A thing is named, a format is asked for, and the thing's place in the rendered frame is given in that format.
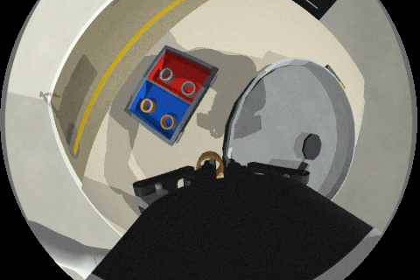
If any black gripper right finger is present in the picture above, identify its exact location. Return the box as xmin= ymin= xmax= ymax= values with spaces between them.
xmin=222 ymin=156 xmax=310 ymax=185

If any grey metal sleeve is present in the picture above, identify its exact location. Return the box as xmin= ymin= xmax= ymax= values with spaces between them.
xmin=159 ymin=68 xmax=175 ymax=84
xmin=181 ymin=81 xmax=197 ymax=98

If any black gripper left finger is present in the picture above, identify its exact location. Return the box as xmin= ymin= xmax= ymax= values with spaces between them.
xmin=133 ymin=158 xmax=217 ymax=213

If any bronze bushing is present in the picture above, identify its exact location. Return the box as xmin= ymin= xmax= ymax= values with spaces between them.
xmin=196 ymin=151 xmax=224 ymax=179
xmin=160 ymin=115 xmax=177 ymax=130
xmin=141 ymin=99 xmax=157 ymax=113

